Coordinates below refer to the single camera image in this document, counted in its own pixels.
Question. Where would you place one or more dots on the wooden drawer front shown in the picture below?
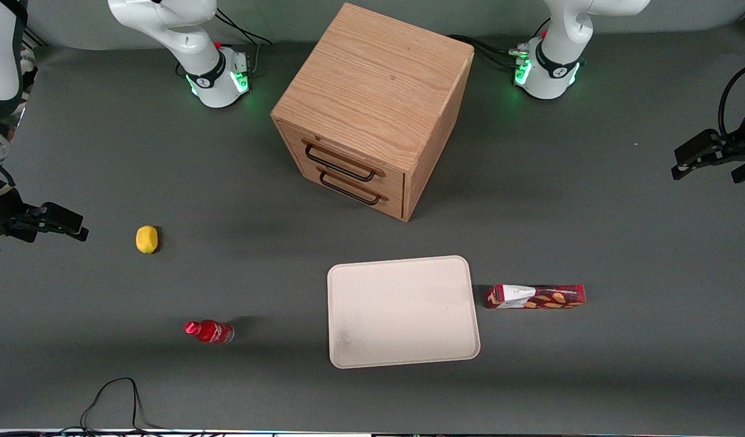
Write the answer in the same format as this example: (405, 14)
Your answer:
(348, 152)
(363, 197)

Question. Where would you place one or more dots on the yellow lemon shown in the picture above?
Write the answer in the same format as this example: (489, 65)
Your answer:
(146, 239)

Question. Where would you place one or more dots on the beige plastic tray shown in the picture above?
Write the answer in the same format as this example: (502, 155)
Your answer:
(402, 311)

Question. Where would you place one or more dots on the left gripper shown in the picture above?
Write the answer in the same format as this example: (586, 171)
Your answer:
(744, 149)

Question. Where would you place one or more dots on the red cookie box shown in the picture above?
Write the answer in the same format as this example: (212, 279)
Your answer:
(542, 297)

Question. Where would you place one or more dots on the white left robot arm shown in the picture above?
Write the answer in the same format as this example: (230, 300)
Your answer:
(557, 42)

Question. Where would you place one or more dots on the wooden drawer cabinet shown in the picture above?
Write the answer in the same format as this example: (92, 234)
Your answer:
(372, 79)

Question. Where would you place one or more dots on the red soda bottle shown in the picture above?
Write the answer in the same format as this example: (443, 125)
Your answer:
(211, 331)

